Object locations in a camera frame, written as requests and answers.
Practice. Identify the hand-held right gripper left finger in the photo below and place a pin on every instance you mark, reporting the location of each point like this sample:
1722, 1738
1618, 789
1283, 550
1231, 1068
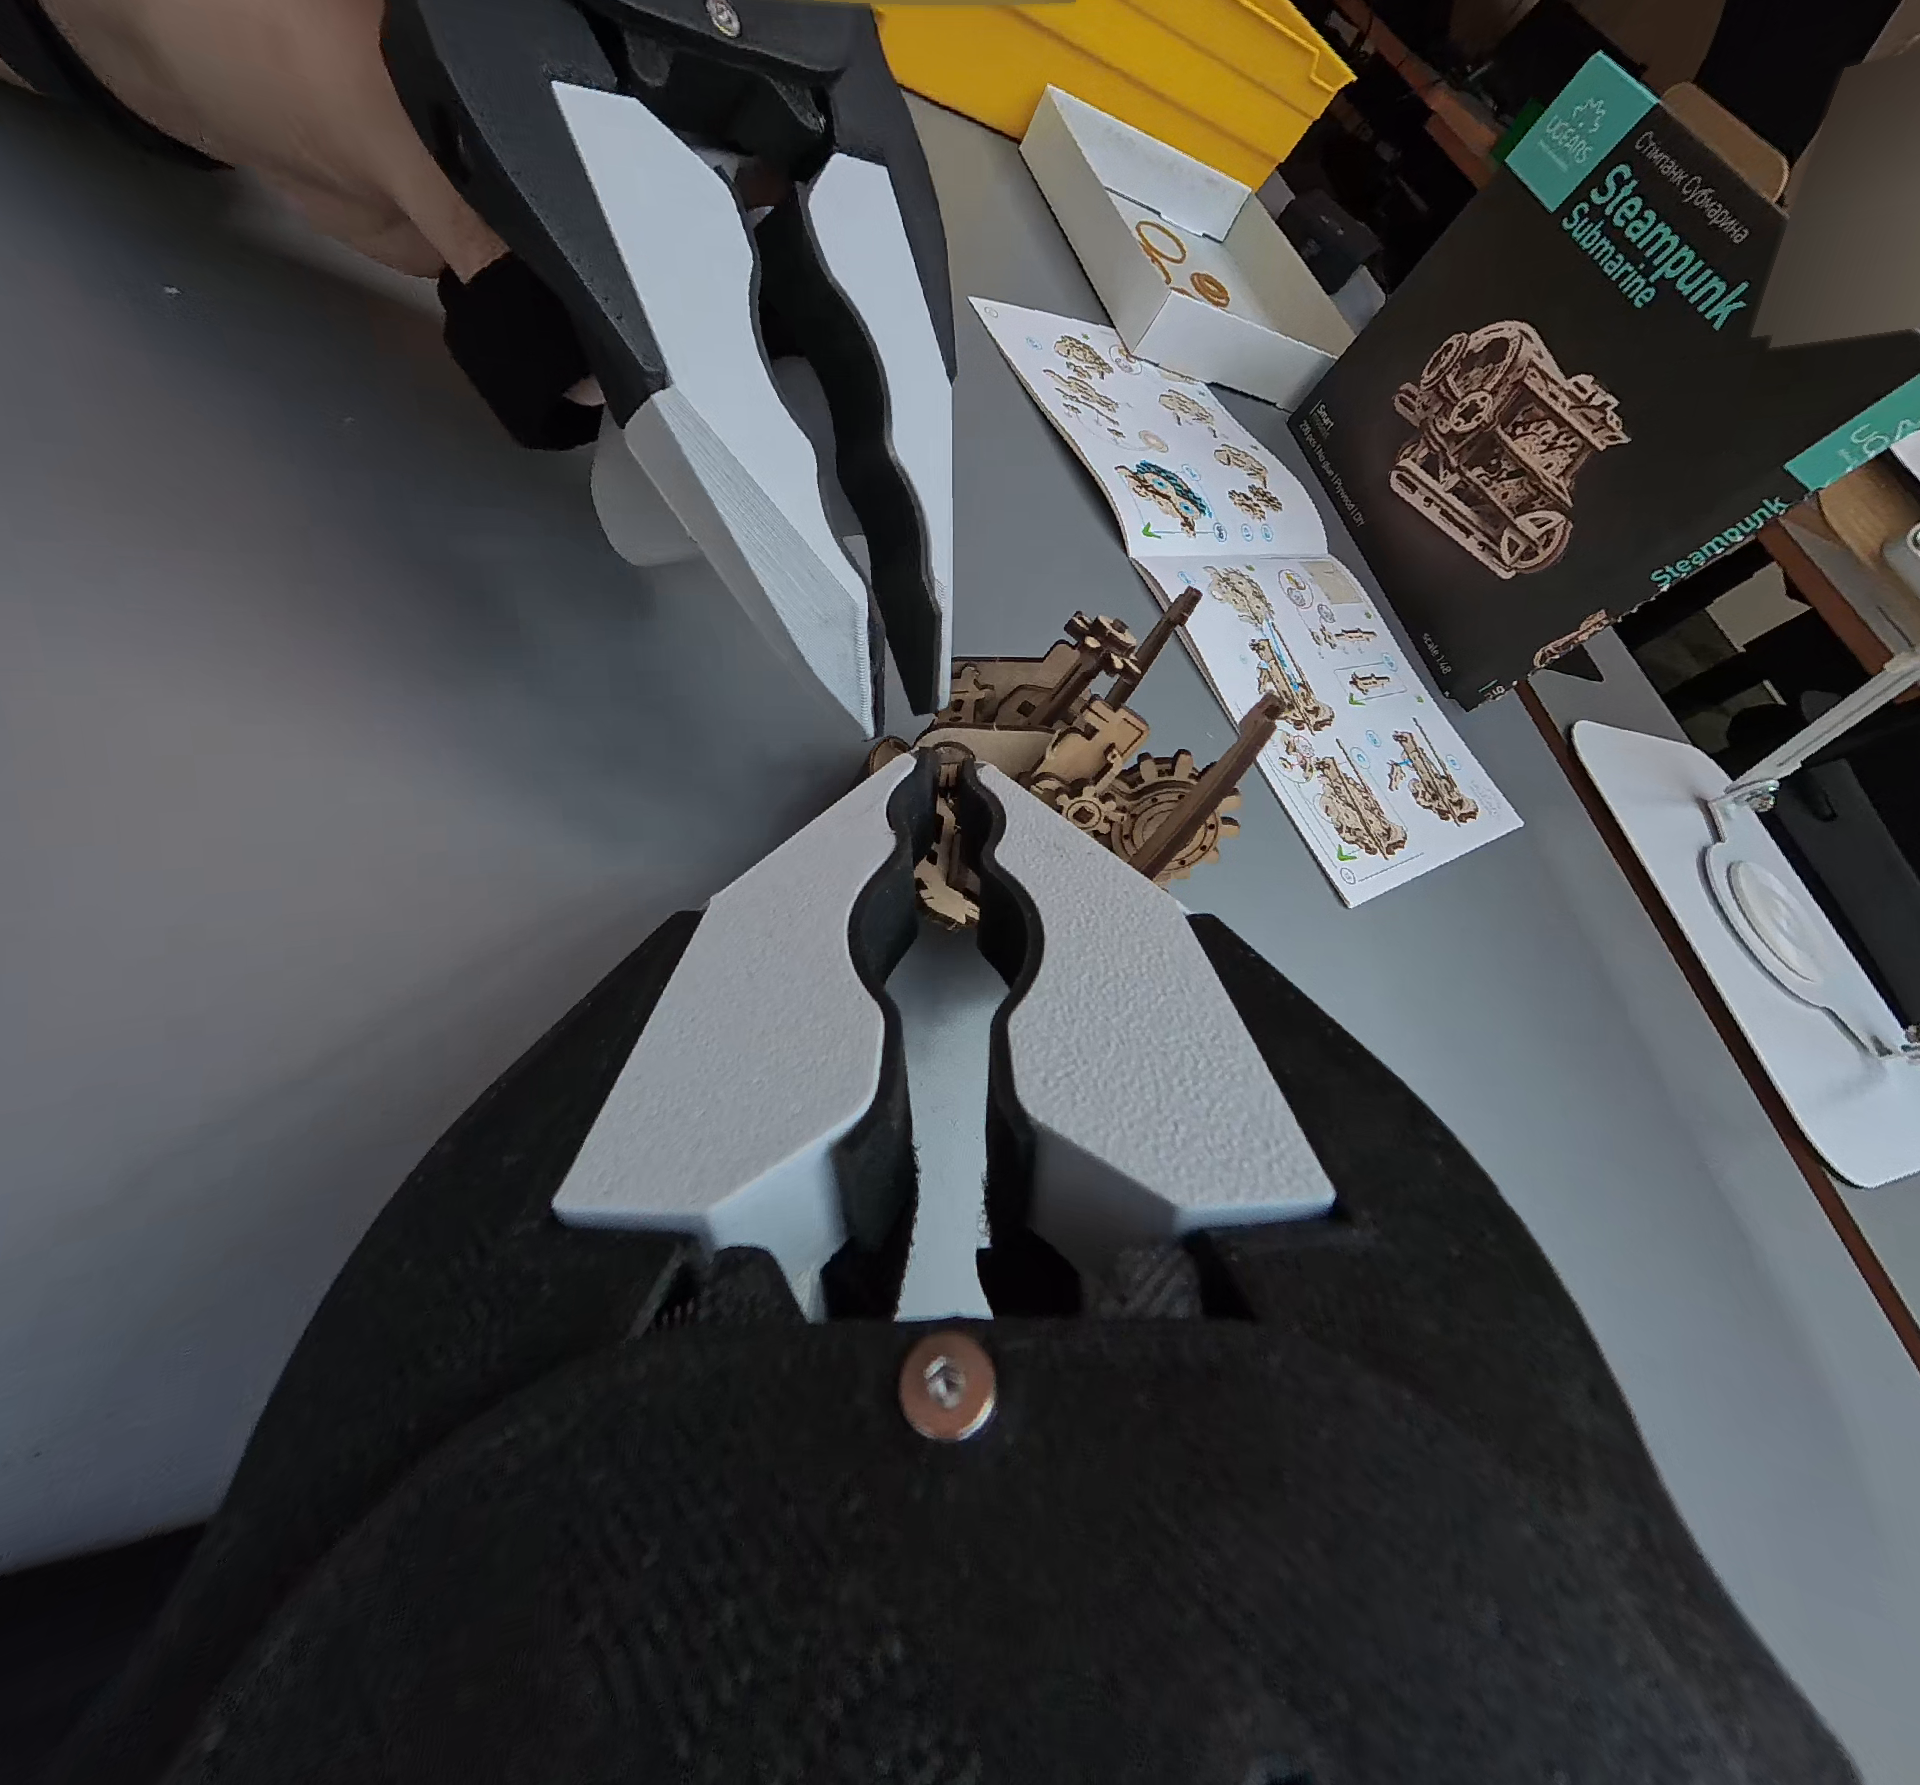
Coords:
719, 1068

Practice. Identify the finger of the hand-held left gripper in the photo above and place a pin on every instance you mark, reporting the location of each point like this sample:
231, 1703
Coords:
677, 313
906, 436

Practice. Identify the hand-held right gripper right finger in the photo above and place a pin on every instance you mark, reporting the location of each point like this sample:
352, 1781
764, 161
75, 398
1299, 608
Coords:
1167, 1068

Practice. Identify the wooden mechanical model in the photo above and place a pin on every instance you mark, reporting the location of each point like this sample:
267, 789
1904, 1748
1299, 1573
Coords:
1082, 750

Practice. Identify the person's left hand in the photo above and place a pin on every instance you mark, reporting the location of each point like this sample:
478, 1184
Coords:
347, 116

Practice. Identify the white instruction booklet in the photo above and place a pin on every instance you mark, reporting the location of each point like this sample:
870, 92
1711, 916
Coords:
1200, 436

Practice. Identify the white cardboard box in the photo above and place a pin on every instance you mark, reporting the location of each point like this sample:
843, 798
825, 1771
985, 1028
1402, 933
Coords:
1093, 169

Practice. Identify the dark small object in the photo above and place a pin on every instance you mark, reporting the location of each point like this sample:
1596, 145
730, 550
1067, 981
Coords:
1335, 250

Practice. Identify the nested yellow plastic bins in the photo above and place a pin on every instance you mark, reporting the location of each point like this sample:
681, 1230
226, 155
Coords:
1200, 31

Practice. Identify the metal stand rod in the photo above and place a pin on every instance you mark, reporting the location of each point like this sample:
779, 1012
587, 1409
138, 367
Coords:
1815, 736

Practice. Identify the black model kit box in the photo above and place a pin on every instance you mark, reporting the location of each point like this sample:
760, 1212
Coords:
1649, 494

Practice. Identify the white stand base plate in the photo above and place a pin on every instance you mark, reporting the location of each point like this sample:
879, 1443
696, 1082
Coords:
1677, 885

